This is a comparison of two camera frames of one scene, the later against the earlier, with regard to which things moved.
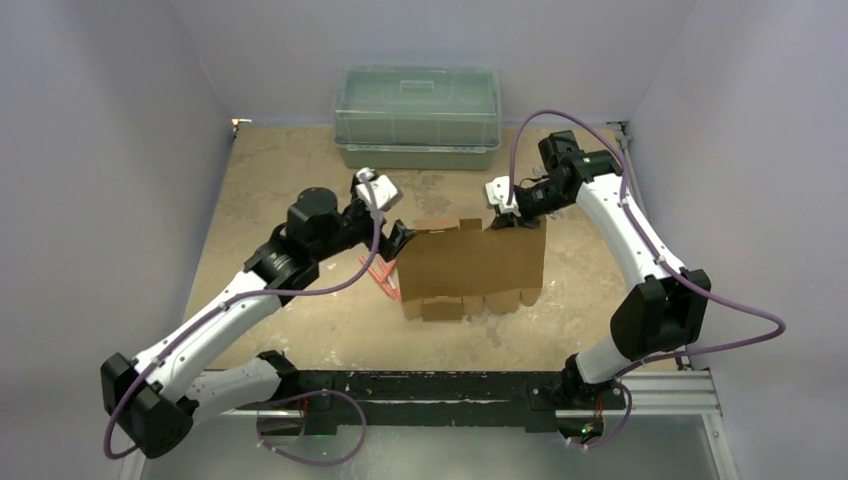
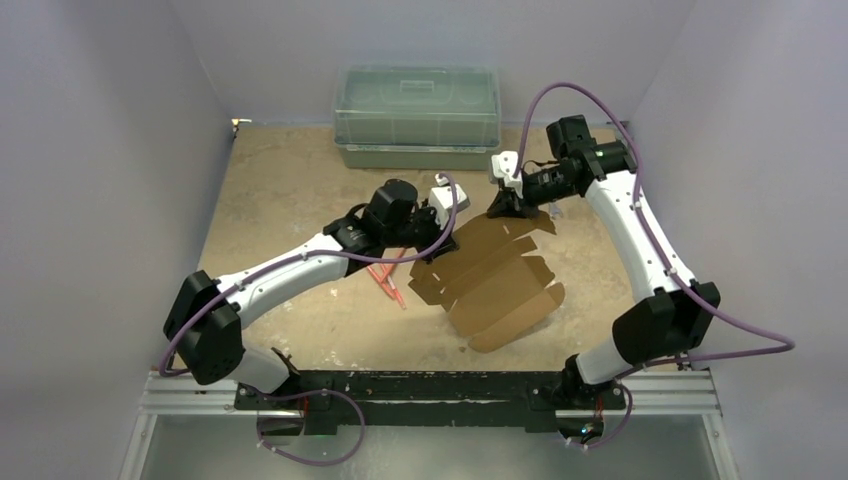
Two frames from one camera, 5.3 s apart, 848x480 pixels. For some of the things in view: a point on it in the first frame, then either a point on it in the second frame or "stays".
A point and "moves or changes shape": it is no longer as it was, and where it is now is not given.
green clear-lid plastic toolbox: (417, 117) stays
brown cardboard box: (454, 265) moves or changes shape
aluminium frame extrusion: (662, 394) stays
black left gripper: (389, 247) → (436, 230)
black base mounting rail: (327, 399) stays
